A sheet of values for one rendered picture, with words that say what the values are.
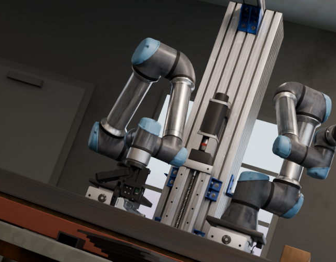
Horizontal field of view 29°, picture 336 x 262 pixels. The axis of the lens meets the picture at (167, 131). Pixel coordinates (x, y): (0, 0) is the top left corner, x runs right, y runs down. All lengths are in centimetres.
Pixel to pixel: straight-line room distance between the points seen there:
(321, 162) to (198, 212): 58
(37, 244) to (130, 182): 95
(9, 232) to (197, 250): 44
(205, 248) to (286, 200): 118
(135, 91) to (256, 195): 61
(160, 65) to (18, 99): 370
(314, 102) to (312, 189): 271
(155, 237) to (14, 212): 33
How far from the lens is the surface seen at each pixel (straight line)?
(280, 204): 258
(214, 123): 272
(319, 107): 269
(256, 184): 254
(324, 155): 240
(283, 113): 251
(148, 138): 211
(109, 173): 212
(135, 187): 209
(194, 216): 266
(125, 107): 254
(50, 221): 150
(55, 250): 116
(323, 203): 533
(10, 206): 154
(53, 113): 587
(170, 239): 144
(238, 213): 251
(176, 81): 244
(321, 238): 528
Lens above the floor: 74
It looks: 13 degrees up
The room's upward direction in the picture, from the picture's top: 20 degrees clockwise
